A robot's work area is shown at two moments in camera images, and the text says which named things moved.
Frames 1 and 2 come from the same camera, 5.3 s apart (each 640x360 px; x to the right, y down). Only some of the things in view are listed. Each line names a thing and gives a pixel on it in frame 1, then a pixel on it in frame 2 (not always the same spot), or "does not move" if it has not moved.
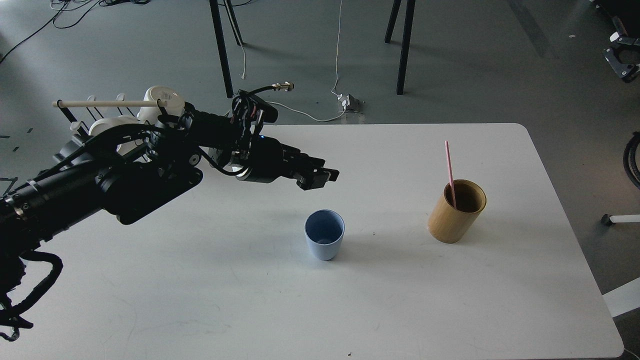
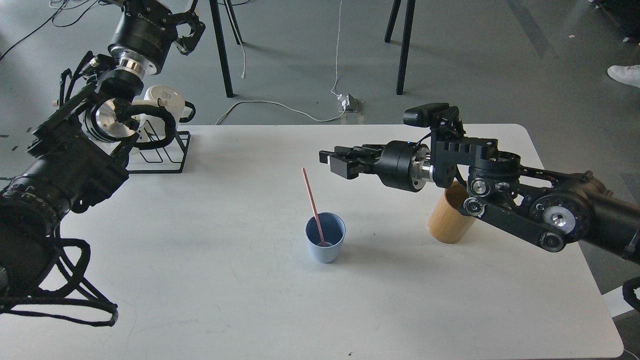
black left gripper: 271,160 -> 143,41
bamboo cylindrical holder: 448,224 does not move
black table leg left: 214,5 does not move
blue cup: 325,229 does not move
